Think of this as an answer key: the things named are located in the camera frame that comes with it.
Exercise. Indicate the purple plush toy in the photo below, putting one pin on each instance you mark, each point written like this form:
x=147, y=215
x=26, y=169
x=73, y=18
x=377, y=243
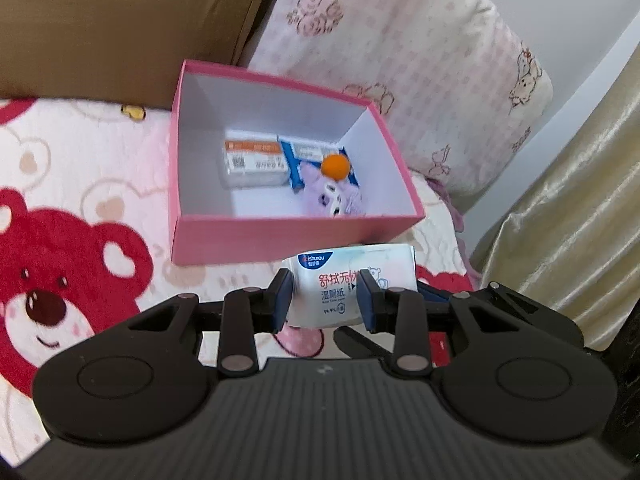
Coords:
x=312, y=195

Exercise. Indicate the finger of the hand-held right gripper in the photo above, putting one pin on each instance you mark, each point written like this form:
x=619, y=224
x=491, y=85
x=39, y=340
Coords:
x=360, y=342
x=432, y=292

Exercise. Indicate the white wet wipes pack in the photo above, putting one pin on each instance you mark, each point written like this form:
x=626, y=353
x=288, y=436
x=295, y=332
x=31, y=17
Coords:
x=330, y=285

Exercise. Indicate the blue and white box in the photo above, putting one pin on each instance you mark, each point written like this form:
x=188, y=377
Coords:
x=311, y=150

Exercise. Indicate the bear printed blanket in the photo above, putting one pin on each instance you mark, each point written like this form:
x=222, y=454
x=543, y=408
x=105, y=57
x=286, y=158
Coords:
x=75, y=240

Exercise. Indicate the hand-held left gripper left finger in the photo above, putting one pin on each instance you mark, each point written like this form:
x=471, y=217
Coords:
x=282, y=302

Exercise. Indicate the beige curtain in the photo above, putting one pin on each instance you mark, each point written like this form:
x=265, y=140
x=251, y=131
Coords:
x=575, y=210

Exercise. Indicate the orange makeup sponge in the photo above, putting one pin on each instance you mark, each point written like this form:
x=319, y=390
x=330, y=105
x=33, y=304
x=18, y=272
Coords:
x=335, y=166

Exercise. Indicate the pink floral pillow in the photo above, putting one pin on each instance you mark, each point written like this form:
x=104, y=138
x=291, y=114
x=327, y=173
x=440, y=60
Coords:
x=400, y=35

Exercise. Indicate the pink cardboard box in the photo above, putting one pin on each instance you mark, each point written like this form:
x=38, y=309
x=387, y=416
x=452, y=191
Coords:
x=225, y=240

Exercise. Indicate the clear box with orange label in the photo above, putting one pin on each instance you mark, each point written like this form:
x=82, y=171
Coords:
x=255, y=160

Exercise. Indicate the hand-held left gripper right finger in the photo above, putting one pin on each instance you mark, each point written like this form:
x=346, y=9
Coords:
x=367, y=302

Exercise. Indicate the brown pillow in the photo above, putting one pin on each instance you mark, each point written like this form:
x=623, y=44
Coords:
x=125, y=25

